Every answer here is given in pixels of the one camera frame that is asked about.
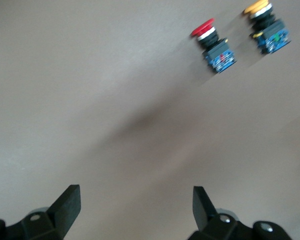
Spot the yellow mushroom push button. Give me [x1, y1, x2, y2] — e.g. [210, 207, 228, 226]
[242, 0, 292, 55]

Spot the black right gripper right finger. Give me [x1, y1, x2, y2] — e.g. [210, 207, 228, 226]
[188, 185, 292, 240]

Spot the red mushroom push button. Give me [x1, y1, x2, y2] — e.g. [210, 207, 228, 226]
[191, 17, 238, 74]

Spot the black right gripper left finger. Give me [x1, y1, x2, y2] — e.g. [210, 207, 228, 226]
[0, 184, 81, 240]

